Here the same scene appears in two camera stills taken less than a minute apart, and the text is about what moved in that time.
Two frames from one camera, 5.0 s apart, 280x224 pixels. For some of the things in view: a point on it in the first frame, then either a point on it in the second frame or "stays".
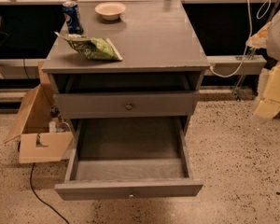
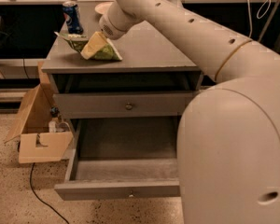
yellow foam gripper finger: x=276 y=91 → x=117 y=21
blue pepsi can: x=73 y=18 stays
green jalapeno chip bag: x=93 y=48 stays
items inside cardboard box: x=56 y=125 stays
